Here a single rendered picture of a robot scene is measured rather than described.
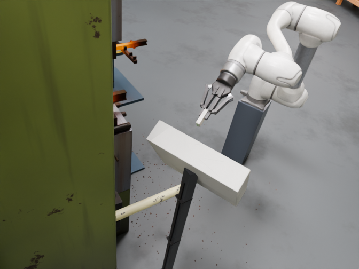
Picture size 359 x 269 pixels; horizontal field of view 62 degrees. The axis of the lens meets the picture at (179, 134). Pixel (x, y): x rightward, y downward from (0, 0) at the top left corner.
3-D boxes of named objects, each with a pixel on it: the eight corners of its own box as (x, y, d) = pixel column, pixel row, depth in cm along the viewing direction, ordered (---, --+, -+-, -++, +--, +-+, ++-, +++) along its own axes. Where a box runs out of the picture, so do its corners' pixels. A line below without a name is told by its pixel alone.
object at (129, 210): (188, 183, 158) (190, 177, 155) (194, 190, 155) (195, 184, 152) (110, 216, 138) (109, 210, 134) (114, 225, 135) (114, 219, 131)
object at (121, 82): (115, 69, 210) (115, 66, 209) (143, 100, 188) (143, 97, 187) (73, 78, 196) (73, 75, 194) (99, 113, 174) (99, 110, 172)
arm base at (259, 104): (244, 88, 233) (246, 82, 230) (271, 100, 226) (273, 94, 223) (235, 99, 221) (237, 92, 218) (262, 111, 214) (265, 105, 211)
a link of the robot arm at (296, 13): (275, 2, 149) (301, 11, 145) (287, -7, 160) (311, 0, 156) (267, 27, 159) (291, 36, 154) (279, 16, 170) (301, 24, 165)
